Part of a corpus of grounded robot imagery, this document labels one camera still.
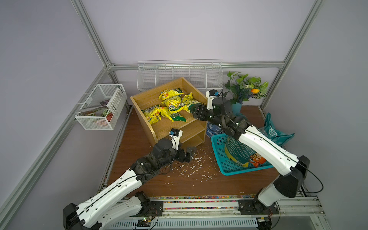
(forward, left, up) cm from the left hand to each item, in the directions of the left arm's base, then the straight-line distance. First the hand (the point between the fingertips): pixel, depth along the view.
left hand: (188, 147), depth 70 cm
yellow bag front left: (+13, +16, +12) cm, 24 cm away
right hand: (+16, -4, +12) cm, 20 cm away
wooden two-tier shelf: (+15, -4, -7) cm, 17 cm away
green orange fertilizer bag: (+2, -48, 0) cm, 48 cm away
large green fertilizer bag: (0, -27, -9) cm, 29 cm away
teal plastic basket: (-1, -21, -24) cm, 32 cm away
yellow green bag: (+22, -1, +11) cm, 25 cm away
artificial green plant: (+29, -32, +12) cm, 44 cm away
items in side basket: (+21, +43, +7) cm, 48 cm away
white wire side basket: (+37, +49, +8) cm, 62 cm away
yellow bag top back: (+27, +9, +12) cm, 31 cm away
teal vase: (+31, -35, -7) cm, 47 cm away
